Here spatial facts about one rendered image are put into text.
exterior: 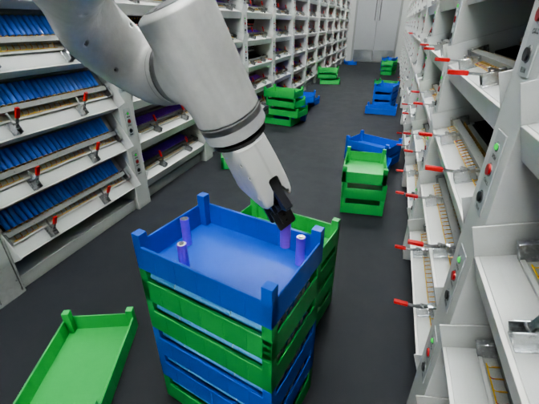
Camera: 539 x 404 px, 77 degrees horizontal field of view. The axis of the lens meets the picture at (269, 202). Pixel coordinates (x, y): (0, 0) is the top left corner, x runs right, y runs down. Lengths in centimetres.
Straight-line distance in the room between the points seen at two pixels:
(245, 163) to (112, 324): 86
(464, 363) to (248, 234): 45
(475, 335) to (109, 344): 92
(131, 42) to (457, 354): 67
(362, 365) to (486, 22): 99
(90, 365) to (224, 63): 92
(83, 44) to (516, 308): 55
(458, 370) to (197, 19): 62
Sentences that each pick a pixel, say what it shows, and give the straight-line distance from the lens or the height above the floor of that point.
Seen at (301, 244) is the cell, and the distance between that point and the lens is 63.
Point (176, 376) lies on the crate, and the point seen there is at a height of 11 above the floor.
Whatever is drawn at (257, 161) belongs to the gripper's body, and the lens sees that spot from 42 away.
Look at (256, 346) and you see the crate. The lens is 61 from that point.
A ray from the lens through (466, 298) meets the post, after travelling 63.
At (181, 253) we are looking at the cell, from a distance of 64.
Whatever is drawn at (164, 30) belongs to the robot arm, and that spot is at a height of 81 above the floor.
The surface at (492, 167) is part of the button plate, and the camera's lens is 56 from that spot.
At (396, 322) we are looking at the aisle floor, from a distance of 117.
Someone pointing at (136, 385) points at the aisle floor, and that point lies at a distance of 104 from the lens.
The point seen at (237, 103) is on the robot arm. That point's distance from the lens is 40.
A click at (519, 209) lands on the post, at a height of 60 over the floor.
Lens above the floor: 82
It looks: 28 degrees down
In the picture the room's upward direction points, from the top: straight up
